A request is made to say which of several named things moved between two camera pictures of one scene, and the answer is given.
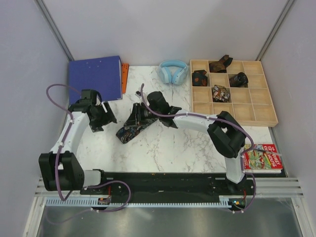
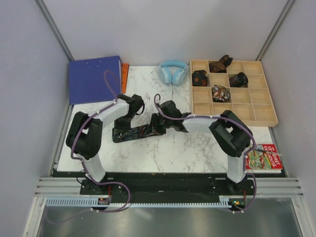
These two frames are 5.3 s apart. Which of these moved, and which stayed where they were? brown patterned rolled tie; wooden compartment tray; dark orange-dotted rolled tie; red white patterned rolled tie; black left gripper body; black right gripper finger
Moved: black left gripper body; black right gripper finger
Stayed: red white patterned rolled tie; wooden compartment tray; dark orange-dotted rolled tie; brown patterned rolled tie
